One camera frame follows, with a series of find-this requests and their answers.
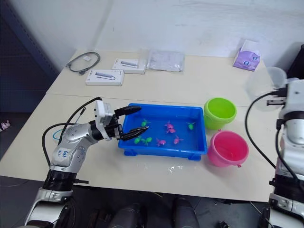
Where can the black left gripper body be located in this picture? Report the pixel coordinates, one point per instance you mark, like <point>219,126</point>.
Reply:
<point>111,130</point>

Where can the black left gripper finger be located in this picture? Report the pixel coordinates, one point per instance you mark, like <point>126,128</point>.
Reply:
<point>135,133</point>
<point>129,110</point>

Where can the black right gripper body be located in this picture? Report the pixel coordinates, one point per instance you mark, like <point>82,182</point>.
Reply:
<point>280,92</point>

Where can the clear plastic cup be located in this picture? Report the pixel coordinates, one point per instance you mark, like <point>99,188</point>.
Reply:
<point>261,83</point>

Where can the pink toy fish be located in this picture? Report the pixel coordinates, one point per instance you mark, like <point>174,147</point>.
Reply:
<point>171,130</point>
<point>161,142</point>
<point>176,140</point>
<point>169,124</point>

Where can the green toy fish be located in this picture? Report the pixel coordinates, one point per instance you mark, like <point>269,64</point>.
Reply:
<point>137,140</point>
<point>147,140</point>
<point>144,123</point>
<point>190,126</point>

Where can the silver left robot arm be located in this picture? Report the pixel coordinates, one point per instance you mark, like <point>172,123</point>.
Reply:
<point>71,142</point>

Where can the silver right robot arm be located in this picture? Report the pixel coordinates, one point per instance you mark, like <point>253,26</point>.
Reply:
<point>292,147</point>

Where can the blue plastic tub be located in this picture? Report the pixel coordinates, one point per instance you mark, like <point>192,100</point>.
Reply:
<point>166,152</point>

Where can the green plastic bucket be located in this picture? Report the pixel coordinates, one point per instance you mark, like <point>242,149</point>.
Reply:
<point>213,121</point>

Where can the pink plastic bucket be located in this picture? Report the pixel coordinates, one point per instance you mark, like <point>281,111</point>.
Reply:
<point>218,159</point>

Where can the black bulky object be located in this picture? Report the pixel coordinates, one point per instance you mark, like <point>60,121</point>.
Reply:
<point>297,64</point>

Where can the white product box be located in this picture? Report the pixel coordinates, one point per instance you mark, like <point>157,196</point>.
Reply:
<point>128,66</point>
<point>104,78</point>

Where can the purple tissue pack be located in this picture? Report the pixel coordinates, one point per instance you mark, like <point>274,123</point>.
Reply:
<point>245,60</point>

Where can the clear plastic bag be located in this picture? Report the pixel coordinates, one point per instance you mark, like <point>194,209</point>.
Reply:
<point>165,60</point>

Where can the small white packet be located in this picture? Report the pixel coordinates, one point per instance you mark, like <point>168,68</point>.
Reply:
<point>87,58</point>

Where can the dark rounded shape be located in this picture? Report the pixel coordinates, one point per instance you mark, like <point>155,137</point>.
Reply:
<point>185,213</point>
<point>128,216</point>

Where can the pink and white shoe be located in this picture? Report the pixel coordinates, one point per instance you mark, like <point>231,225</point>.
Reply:
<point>5,125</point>

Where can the dark blue metal shelf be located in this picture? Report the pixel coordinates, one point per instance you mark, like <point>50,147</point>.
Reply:
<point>19,71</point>

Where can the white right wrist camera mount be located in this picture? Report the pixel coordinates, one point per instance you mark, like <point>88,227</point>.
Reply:
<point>295,95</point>

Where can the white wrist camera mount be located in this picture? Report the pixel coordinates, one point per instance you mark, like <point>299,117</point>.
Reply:
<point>295,95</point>
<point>103,111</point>

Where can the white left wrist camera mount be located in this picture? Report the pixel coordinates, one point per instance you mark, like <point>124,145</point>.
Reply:
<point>103,111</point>

